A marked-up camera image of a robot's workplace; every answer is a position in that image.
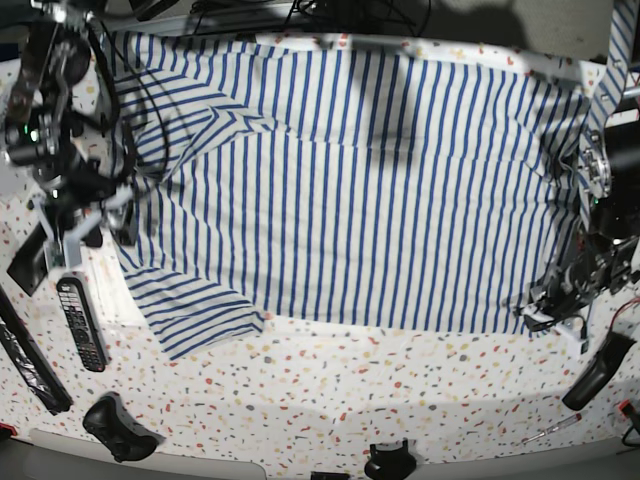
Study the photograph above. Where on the black tv remote control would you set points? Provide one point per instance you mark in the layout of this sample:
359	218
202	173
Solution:
82	322

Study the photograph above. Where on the blue white striped t-shirt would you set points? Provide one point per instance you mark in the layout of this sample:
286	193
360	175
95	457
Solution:
423	186

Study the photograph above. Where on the long black flat bar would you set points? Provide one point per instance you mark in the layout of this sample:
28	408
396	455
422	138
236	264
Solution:
29	361

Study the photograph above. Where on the black handle tool right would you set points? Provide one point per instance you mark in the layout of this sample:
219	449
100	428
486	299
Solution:
601	369

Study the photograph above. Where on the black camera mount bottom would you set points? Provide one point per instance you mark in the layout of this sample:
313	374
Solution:
390	464

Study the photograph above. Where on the red tipped screwdriver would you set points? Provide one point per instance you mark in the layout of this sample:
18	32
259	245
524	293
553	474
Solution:
560	425

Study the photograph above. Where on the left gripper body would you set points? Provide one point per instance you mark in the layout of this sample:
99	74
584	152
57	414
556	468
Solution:
556	302

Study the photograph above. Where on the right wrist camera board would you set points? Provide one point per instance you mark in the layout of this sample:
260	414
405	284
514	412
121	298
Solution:
54	255

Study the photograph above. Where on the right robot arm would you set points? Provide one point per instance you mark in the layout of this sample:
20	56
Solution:
39	126

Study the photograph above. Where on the small red black clip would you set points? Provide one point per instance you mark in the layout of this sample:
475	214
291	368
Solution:
626	408

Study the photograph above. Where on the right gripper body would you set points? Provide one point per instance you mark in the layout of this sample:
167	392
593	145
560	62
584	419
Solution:
71	204

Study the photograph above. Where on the black game controller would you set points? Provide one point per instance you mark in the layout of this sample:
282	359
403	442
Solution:
104	422

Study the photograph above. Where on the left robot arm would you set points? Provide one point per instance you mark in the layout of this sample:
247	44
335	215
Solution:
604	166

